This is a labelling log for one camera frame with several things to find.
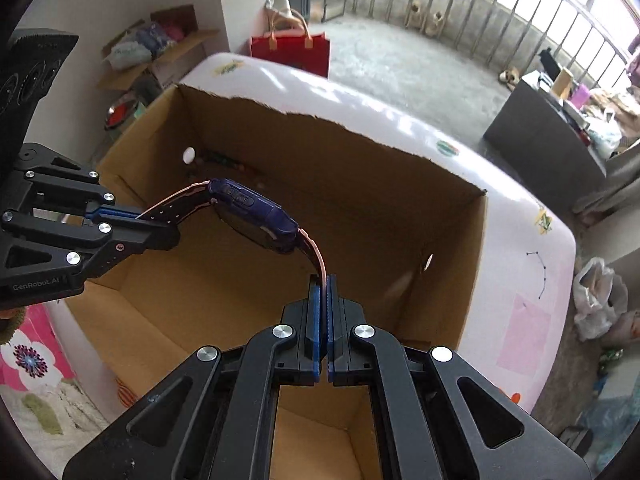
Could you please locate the cardboard box of clothes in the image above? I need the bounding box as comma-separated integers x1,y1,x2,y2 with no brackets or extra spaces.
97,4,221,92

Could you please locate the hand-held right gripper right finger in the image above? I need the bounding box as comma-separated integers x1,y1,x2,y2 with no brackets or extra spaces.
326,279,594,480

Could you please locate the red and black round dish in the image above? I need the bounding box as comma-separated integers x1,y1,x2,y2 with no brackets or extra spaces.
104,100,139,132

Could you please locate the green and white rug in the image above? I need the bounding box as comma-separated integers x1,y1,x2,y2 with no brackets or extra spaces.
0,379,117,463

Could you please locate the tan box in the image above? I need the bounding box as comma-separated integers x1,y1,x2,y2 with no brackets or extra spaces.
551,67,574,101

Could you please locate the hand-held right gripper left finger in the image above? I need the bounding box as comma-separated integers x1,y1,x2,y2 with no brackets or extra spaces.
62,274,322,480

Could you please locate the grey cabinet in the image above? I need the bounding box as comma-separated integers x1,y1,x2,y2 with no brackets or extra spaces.
482,72,609,209

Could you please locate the purple and pink wristwatch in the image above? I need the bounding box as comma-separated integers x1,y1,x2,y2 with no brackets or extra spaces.
136,178,332,306

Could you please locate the pink floral blanket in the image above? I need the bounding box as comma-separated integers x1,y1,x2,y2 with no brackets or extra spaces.
0,305,77,392

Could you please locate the balcony railing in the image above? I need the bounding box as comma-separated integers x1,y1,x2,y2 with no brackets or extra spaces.
350,0,640,92

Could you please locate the red paper shopping bag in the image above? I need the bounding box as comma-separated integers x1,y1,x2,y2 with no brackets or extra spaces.
250,9,332,79

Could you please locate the white plastic bag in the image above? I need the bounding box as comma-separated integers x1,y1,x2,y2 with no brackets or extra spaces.
572,256,629,344

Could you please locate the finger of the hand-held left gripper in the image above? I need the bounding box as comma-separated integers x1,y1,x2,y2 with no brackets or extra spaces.
14,142,147,220
0,211,181,287

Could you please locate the large brown cardboard box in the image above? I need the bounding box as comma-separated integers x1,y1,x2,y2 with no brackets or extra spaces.
64,82,488,480

